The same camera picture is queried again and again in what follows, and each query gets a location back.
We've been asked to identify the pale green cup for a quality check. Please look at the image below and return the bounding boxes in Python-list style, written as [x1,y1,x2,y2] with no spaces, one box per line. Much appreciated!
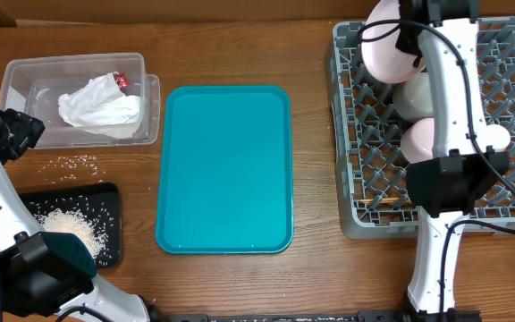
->
[486,124,511,152]

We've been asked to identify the pink bowl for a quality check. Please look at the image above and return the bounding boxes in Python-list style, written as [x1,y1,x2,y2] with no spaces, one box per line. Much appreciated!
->
[400,118,435,164]

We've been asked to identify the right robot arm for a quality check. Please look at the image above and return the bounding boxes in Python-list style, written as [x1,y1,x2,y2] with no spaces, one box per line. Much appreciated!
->
[396,1,509,321]

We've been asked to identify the teal serving tray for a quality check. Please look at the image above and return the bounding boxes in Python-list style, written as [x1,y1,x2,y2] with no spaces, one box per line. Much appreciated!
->
[155,85,294,255]

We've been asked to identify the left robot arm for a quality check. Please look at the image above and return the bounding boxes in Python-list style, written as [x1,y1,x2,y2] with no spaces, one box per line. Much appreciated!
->
[0,109,167,321]

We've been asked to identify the black plastic tray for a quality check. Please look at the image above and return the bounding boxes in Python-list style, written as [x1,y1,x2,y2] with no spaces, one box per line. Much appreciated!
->
[20,182,122,268]

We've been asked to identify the grey small plate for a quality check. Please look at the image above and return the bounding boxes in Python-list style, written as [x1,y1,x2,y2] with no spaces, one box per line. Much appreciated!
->
[393,72,434,123]

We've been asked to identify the pile of white rice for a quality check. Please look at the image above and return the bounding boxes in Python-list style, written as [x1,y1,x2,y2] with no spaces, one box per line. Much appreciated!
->
[26,196,121,267]

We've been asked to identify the grey dish rack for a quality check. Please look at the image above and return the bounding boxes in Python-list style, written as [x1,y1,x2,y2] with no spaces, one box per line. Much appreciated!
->
[326,17,515,239]

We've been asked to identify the red wrapper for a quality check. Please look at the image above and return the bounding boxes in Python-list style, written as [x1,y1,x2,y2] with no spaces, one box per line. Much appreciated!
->
[113,72,130,89]

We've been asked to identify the clear plastic bin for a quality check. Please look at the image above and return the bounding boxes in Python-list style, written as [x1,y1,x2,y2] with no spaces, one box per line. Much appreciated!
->
[0,53,161,149]

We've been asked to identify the white napkin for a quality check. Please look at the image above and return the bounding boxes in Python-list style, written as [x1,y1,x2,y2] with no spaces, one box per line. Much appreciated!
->
[72,95,140,139]
[58,72,123,126]

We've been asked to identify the scattered rice grains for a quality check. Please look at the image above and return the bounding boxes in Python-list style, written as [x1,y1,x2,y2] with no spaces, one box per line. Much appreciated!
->
[37,154,106,185]

